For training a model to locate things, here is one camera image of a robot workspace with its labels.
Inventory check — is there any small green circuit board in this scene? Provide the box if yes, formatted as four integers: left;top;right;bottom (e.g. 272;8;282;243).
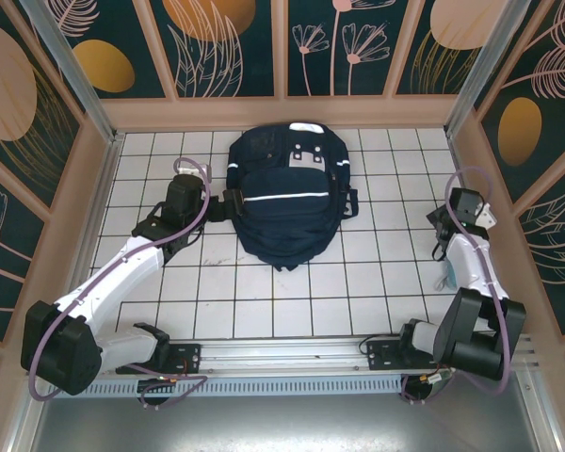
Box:
421;369;455;393

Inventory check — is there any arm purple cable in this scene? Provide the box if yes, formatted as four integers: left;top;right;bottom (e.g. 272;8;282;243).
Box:
401;165;512;406
27;157;213;411

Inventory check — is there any grey metal sheet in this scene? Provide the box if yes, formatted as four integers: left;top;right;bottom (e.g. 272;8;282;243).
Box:
25;395;557;452

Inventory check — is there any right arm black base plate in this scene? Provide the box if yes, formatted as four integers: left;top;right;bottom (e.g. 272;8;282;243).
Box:
366;339;455;373

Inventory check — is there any navy blue student backpack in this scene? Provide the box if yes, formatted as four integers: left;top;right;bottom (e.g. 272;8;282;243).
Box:
226;121;361;273

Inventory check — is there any aluminium frame post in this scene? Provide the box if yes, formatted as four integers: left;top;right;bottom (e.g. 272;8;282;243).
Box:
21;0;125;145
444;0;531;137

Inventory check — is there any long aluminium mounting rail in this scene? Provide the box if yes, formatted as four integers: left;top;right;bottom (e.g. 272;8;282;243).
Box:
25;339;541;378

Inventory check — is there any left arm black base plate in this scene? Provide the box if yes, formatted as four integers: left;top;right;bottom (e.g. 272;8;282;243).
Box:
116;342;202;376

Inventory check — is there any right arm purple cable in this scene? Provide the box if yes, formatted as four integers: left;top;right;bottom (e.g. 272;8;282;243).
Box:
401;165;512;406

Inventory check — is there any grey slotted cable duct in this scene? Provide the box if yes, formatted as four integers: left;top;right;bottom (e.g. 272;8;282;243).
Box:
44;378;406;399

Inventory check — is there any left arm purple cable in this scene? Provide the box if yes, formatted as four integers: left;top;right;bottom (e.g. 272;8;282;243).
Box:
27;157;213;411

